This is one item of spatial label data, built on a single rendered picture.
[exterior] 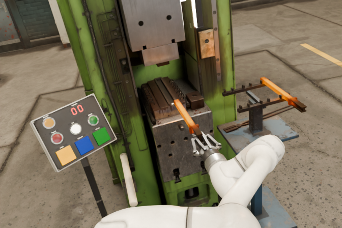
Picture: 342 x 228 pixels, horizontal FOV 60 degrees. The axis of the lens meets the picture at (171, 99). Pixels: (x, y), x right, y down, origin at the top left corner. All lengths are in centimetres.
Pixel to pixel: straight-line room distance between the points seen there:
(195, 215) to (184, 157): 138
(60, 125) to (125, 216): 104
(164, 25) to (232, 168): 85
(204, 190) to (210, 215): 170
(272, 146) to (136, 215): 63
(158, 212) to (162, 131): 123
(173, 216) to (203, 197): 175
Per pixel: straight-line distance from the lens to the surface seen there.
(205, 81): 195
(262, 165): 95
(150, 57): 163
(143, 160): 213
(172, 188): 209
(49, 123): 157
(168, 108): 178
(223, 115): 213
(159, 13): 159
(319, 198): 260
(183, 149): 190
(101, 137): 161
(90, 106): 162
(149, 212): 59
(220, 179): 110
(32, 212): 295
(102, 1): 168
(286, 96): 171
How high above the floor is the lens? 187
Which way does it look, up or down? 28 degrees down
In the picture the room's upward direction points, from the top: 9 degrees counter-clockwise
